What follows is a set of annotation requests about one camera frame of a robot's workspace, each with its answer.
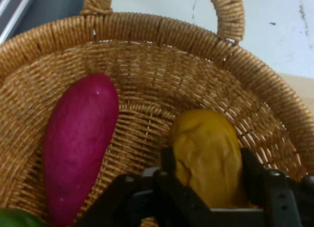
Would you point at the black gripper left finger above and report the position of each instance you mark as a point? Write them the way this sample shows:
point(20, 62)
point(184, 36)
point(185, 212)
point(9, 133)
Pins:
point(152, 197)

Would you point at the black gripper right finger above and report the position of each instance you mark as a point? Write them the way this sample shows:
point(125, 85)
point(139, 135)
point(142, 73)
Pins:
point(274, 187)

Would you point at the yellow-brown potato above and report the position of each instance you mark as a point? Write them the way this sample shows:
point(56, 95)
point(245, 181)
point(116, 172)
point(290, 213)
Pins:
point(208, 158)

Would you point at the purple toy sweet potato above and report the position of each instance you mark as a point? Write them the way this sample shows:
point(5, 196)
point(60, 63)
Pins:
point(81, 148)

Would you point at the wooden cutting board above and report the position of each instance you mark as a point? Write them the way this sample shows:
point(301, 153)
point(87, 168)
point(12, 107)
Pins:
point(300, 89)

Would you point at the green toy bell pepper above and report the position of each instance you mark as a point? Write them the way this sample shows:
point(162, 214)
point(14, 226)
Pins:
point(17, 218)

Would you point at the aluminium frame rail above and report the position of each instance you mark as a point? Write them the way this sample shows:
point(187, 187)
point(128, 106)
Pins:
point(12, 13)

